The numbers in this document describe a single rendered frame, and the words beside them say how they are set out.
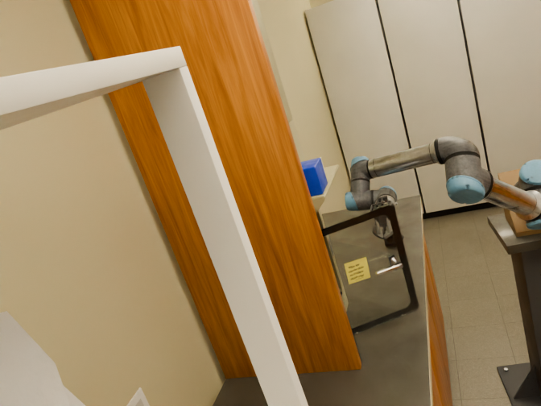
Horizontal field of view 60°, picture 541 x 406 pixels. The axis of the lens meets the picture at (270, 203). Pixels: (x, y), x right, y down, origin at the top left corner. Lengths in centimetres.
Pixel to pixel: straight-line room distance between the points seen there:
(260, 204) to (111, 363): 58
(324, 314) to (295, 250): 23
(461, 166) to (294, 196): 62
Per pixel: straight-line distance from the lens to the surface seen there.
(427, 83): 445
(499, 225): 233
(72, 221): 129
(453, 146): 174
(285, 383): 62
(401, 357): 163
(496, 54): 448
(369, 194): 183
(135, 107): 145
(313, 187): 142
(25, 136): 126
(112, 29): 145
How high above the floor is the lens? 195
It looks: 17 degrees down
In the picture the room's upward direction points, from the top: 18 degrees counter-clockwise
